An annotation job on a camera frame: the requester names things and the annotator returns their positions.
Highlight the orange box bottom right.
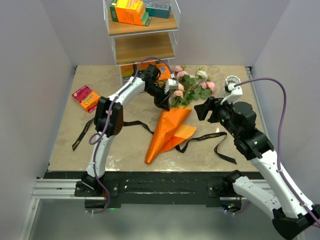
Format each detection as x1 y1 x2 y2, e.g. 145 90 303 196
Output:
155 63 171 81

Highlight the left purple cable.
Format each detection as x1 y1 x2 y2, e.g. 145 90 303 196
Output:
88 56 176 215

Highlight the orange wrapping paper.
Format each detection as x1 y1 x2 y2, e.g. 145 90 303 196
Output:
144 105 197 164

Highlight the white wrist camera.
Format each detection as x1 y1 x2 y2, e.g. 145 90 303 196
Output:
220 83 243 105
164 78 179 93

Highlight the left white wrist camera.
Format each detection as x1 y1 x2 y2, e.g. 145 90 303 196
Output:
164 78 179 93

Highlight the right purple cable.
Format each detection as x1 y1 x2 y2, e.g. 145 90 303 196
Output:
225 77 320 228

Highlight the white ribbed vase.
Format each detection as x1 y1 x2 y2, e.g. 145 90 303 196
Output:
223 75 241 93

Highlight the pink orange snack box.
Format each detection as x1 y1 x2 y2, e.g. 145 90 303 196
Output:
71 85 100 114

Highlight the teal box top shelf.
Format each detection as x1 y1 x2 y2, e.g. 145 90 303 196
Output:
143 0 171 19

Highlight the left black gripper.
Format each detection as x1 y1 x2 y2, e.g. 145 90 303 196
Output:
145 83 172 112

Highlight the white wire wooden shelf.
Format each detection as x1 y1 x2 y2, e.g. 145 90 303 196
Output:
102 0 181 85

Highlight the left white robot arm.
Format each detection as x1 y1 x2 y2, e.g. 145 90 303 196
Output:
81 64 170 196

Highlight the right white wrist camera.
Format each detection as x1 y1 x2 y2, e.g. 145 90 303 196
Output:
220 83 243 105

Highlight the orange box bottom middle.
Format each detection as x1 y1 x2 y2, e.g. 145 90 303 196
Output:
135 61 154 72

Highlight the black printed ribbon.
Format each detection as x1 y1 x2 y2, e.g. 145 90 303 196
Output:
72 118 237 165

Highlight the purple cable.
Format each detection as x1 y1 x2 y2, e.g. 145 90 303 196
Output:
88 56 176 215
225 77 320 228

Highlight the orange box bottom left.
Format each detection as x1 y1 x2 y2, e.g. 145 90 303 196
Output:
120 64 134 78

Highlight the orange green box top shelf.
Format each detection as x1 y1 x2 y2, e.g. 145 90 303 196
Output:
109 0 152 26

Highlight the pink flower bouquet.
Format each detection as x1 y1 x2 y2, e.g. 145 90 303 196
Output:
170 65 216 108

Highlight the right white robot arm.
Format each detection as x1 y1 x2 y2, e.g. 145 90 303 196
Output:
194 97 320 240

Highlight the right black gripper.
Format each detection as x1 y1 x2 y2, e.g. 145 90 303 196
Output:
194 95 241 138

